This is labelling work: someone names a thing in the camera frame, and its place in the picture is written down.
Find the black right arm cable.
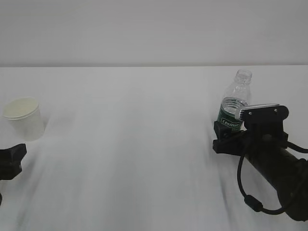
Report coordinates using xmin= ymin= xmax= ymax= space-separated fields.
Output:
xmin=237 ymin=141 xmax=308 ymax=214

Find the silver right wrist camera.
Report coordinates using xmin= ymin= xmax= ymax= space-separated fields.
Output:
xmin=235 ymin=104 xmax=289 ymax=129

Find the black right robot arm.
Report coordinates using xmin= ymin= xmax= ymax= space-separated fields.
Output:
xmin=213 ymin=121 xmax=308 ymax=221

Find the clear water bottle green label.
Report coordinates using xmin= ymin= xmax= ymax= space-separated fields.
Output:
xmin=217 ymin=69 xmax=252 ymax=132

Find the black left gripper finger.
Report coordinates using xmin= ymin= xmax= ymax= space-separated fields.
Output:
xmin=0 ymin=143 xmax=26 ymax=180

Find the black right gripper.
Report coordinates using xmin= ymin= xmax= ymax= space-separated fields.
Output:
xmin=213 ymin=121 xmax=288 ymax=156

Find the white paper cup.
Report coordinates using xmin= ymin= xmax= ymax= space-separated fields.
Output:
xmin=2 ymin=97 xmax=45 ymax=141

